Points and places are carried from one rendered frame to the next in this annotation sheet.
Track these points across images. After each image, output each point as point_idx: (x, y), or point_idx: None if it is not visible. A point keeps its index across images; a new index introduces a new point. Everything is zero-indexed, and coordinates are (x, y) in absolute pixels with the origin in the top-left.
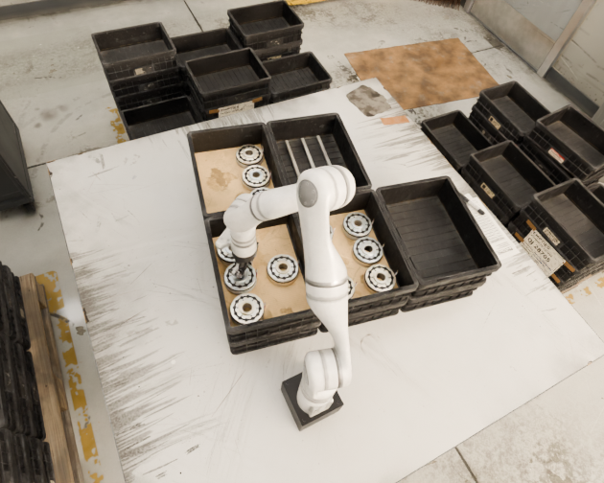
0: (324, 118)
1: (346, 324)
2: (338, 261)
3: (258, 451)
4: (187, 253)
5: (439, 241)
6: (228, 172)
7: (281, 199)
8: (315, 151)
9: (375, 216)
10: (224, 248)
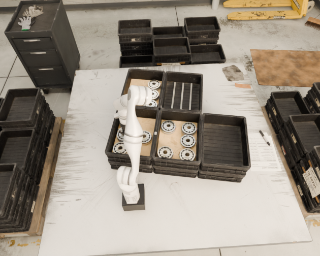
0: (195, 75)
1: (136, 156)
2: (136, 126)
3: (102, 212)
4: (113, 121)
5: (229, 148)
6: None
7: None
8: (187, 90)
9: (198, 126)
10: None
